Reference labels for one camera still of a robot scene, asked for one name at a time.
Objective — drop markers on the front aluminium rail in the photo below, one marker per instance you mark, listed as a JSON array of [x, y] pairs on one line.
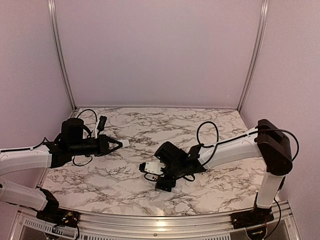
[[102, 226]]

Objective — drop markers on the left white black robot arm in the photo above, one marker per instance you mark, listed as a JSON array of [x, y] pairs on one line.
[[75, 139]]

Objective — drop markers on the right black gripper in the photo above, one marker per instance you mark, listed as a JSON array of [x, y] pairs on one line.
[[163, 184]]

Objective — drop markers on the aluminium frame post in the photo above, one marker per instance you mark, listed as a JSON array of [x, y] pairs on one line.
[[258, 43], [59, 51]]

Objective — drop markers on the right aluminium frame post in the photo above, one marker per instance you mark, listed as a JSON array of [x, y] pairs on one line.
[[258, 43]]

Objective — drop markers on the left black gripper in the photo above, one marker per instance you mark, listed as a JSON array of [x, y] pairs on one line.
[[103, 147]]

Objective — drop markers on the white remote control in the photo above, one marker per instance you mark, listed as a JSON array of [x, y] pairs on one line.
[[177, 189]]

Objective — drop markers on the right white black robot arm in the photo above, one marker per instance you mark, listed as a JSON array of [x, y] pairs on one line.
[[265, 141]]

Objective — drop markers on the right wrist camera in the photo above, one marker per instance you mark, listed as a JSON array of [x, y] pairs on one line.
[[155, 168]]

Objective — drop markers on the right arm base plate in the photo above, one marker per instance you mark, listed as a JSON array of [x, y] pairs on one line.
[[251, 217]]

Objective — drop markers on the left aluminium frame post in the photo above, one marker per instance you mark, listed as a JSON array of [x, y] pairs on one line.
[[59, 51]]

